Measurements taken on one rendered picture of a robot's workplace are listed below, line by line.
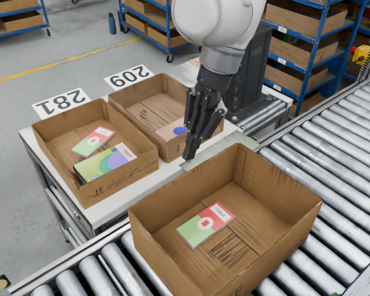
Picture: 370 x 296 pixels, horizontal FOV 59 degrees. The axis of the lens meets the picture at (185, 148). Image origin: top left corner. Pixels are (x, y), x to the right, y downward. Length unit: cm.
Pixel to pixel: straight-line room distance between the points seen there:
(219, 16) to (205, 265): 63
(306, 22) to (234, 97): 102
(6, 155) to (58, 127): 131
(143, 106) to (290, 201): 75
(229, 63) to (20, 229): 166
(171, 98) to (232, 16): 97
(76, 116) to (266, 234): 81
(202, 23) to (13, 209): 187
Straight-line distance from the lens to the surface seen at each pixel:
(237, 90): 132
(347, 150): 136
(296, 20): 228
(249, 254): 94
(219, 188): 106
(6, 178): 242
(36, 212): 214
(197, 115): 78
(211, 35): 51
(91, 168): 111
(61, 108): 131
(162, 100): 145
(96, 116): 137
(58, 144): 130
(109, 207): 105
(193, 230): 95
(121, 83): 140
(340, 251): 105
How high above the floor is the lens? 155
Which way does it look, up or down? 42 degrees down
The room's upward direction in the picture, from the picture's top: straight up
